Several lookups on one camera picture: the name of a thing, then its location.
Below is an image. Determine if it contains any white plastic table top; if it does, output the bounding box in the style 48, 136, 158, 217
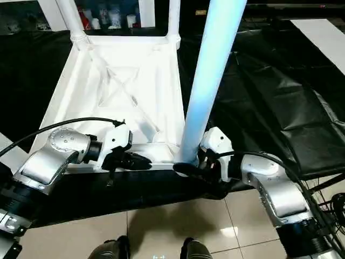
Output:
30, 33, 189, 173

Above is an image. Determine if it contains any black work mat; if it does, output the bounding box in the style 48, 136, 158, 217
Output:
0, 16, 345, 227

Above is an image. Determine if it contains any black left wrist camera cable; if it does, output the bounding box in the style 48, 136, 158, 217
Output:
0, 117, 126, 158

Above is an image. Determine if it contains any black folding stand frame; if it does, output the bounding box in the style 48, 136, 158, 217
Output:
310, 175, 345, 197

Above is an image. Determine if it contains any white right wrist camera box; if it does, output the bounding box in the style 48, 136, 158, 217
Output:
199, 127, 233, 183

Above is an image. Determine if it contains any white cabinet with glass doors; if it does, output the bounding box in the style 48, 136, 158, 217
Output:
0, 0, 173, 33

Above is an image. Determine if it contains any black metal bar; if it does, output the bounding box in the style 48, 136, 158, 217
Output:
245, 3, 345, 11

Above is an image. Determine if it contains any white flat panel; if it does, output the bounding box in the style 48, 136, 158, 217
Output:
290, 19, 345, 68

